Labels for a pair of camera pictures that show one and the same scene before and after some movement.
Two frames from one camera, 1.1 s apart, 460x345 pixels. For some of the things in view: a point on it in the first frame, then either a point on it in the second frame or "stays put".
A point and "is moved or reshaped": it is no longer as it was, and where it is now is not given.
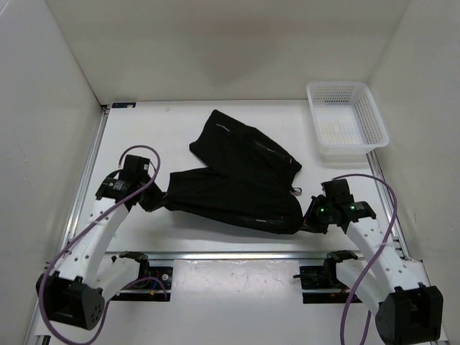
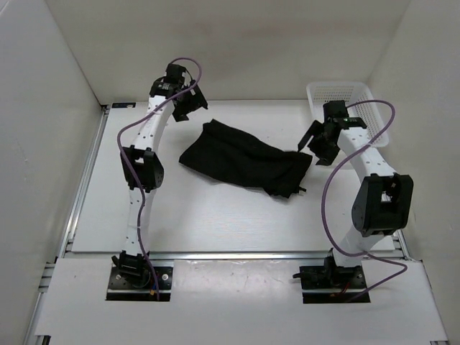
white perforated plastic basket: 348,123 stays put
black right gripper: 309,223 → 326,157
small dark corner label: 123,105 stays put
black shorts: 249,182 is moved or reshaped
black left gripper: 157,201 → 196,100
